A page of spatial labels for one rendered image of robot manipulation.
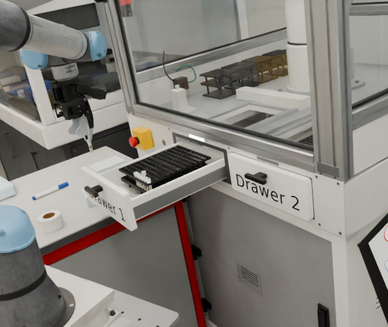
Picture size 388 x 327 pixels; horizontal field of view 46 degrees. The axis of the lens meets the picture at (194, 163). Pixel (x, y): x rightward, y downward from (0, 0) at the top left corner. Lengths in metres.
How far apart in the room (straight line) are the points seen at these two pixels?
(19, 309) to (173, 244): 0.82
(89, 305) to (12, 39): 0.55
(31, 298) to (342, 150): 0.69
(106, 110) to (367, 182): 1.35
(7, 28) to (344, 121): 0.69
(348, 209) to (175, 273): 0.81
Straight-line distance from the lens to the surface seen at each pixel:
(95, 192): 1.27
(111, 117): 2.17
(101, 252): 1.52
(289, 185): 1.15
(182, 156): 1.42
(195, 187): 1.31
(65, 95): 1.45
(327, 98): 1.00
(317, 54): 0.99
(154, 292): 1.70
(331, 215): 1.12
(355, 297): 1.27
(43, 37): 1.07
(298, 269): 1.33
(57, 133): 2.09
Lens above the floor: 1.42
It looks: 23 degrees down
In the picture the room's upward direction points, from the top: 10 degrees counter-clockwise
